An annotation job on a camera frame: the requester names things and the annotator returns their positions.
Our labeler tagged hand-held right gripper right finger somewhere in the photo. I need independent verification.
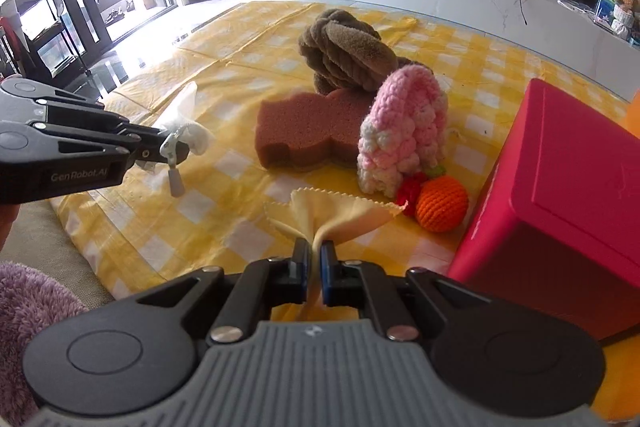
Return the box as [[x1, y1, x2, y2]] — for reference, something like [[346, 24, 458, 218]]
[[320, 241, 501, 342]]

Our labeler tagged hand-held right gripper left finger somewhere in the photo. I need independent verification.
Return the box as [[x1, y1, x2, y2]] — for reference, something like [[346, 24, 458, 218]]
[[115, 238, 312, 345]]

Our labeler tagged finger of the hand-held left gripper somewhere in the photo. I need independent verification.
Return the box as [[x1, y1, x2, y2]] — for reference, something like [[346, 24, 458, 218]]
[[0, 122, 181, 168], [0, 79, 131, 130]]

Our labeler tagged yellow cloth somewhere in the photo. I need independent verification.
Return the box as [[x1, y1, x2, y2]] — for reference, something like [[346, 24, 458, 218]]
[[264, 188, 408, 308]]

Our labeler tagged white plastic bag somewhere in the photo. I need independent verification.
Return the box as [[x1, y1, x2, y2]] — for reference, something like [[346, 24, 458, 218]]
[[157, 82, 216, 198]]

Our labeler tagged orange crochet ball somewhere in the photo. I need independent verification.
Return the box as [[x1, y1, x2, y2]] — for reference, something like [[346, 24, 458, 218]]
[[416, 176, 469, 233]]

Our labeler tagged brown sponge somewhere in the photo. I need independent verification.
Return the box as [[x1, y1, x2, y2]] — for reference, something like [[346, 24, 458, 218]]
[[256, 88, 373, 170]]

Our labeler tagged pink crochet hat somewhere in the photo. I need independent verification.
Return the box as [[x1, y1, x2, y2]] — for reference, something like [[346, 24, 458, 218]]
[[356, 67, 448, 196]]

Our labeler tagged brown knotted plush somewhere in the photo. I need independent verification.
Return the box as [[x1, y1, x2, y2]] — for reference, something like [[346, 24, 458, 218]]
[[298, 8, 401, 95]]

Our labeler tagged beige sofa cushion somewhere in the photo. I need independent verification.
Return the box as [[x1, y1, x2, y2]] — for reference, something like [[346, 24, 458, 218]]
[[0, 202, 111, 308]]

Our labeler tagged black metal rack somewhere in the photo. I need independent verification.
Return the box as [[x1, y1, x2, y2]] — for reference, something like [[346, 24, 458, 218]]
[[0, 0, 88, 80]]

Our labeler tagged red crochet strawberry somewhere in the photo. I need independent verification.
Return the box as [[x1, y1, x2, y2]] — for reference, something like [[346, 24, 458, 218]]
[[395, 172, 432, 218]]

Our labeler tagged yellow checkered tablecloth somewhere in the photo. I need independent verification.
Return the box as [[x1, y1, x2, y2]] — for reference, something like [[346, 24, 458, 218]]
[[50, 0, 640, 425]]

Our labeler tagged red square box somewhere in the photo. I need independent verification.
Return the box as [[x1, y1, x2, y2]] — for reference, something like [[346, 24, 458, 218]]
[[447, 78, 640, 340]]

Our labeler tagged brown teddy bear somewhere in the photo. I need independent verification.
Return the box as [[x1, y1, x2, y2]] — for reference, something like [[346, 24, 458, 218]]
[[612, 0, 640, 38]]

